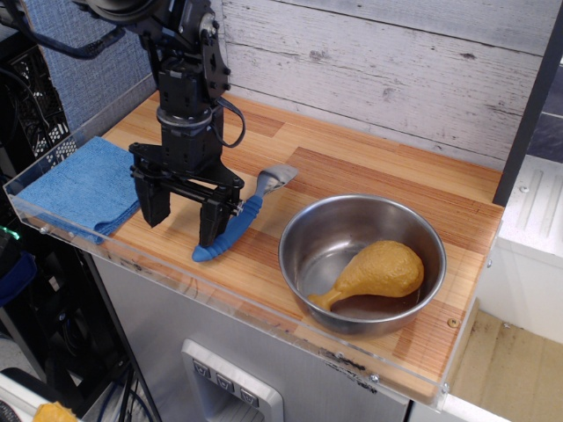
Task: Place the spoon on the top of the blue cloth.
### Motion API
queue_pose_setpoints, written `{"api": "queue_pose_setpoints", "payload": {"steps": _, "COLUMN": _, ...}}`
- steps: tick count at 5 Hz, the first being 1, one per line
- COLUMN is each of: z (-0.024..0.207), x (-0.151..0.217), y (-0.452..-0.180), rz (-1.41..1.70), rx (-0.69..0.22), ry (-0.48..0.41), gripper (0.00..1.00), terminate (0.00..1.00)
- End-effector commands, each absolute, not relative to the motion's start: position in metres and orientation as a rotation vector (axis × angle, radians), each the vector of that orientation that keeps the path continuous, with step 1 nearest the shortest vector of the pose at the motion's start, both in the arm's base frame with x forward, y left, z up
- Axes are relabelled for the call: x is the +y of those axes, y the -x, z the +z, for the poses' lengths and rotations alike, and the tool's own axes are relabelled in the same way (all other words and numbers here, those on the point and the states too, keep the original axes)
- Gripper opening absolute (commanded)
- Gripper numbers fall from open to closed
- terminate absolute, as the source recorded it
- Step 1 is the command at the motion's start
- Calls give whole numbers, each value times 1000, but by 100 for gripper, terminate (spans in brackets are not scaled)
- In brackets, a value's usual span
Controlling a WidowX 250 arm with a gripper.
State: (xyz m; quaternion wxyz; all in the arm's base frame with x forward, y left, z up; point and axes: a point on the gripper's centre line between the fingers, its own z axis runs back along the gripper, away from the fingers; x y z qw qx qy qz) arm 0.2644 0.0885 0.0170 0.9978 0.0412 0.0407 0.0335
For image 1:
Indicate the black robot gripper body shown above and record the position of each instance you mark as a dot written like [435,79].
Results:
[189,157]

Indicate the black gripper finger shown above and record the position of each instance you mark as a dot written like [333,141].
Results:
[154,199]
[214,218]

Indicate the blue handled metal spoon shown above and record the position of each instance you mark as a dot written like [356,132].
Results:
[269,180]

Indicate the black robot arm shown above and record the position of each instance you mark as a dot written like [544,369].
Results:
[181,38]

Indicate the blue folded cloth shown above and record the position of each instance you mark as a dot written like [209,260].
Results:
[89,194]

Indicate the clear acrylic table guard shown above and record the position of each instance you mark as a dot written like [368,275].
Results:
[246,282]

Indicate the blue fabric partition panel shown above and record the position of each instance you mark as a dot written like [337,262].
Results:
[104,89]

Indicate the black plastic crate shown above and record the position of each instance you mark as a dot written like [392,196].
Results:
[37,106]

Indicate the silver toy fridge cabinet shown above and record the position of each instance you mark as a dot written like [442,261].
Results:
[156,321]

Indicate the stainless steel bowl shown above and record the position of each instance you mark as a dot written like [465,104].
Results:
[320,241]

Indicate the toy chicken drumstick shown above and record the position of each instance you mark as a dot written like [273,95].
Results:
[386,268]

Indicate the yellow object bottom left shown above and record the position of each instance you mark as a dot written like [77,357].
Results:
[54,412]

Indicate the white toy sink unit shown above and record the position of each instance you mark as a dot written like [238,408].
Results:
[521,283]

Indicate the dark grey right post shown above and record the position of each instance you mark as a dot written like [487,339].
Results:
[539,93]

